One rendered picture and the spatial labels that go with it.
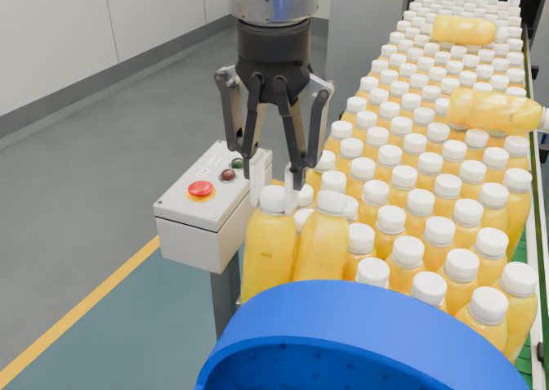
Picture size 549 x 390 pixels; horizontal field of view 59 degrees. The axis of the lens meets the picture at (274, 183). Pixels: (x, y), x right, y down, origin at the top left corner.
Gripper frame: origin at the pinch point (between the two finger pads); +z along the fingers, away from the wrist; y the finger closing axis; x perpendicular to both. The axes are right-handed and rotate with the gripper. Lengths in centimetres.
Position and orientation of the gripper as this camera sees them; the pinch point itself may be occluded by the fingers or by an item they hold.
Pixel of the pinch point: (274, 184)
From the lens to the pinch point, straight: 60.0
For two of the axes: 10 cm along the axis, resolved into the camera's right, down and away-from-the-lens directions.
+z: 0.1, 8.2, 5.7
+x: 3.8, -5.3, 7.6
